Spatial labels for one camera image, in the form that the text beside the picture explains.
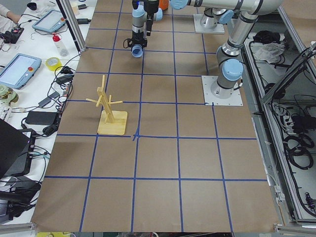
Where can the teach pendant near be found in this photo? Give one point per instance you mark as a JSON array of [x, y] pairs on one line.
[[19, 70]]

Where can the black power adapter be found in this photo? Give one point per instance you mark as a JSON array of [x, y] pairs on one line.
[[41, 118]]

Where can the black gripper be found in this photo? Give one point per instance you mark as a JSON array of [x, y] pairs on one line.
[[138, 38]]

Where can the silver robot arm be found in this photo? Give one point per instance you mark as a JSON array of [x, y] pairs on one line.
[[146, 12], [230, 68]]

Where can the wooden cup stand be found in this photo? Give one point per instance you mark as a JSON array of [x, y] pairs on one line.
[[111, 122]]

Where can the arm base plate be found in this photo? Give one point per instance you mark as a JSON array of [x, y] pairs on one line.
[[207, 25], [214, 95]]

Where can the light blue plastic cup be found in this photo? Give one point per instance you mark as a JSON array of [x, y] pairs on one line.
[[137, 51]]

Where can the teach pendant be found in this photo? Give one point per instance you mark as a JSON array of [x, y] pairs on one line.
[[19, 70], [51, 22]]

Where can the yellow tape roll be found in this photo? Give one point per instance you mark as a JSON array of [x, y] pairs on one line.
[[53, 63]]

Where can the teach pendant far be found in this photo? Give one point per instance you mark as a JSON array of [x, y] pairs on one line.
[[51, 22]]

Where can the orange bin with grey lid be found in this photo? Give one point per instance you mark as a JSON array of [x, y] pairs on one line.
[[163, 4]]

